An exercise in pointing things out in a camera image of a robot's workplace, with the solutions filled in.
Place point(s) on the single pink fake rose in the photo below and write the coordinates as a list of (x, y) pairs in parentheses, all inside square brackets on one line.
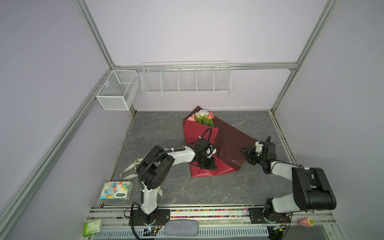
[(210, 118)]

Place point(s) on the cream ribbon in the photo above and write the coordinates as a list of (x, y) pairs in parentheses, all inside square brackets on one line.
[(130, 169)]

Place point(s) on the double pink fake rose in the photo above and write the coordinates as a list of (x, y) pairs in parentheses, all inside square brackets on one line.
[(192, 118)]

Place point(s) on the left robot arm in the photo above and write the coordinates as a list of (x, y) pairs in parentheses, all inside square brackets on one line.
[(154, 168)]

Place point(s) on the white wire shelf basket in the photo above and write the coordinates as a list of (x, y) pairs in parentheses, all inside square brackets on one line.
[(186, 77)]

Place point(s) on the green white packet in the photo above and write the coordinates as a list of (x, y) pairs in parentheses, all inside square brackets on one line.
[(91, 228)]

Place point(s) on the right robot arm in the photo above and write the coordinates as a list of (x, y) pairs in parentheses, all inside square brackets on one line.
[(311, 188)]

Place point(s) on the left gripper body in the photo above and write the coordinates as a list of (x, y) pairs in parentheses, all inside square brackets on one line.
[(206, 162)]

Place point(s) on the white mesh box basket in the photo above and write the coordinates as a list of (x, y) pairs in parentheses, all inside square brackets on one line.
[(118, 91)]

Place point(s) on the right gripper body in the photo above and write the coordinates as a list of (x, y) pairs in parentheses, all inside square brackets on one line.
[(253, 157)]

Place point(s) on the grey foam pad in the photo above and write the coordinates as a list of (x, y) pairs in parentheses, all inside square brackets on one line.
[(182, 228)]

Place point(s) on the pink round object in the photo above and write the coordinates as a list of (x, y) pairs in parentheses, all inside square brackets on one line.
[(307, 222)]

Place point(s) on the red wrapping paper sheet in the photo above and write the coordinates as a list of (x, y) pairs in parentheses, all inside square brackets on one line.
[(227, 140)]

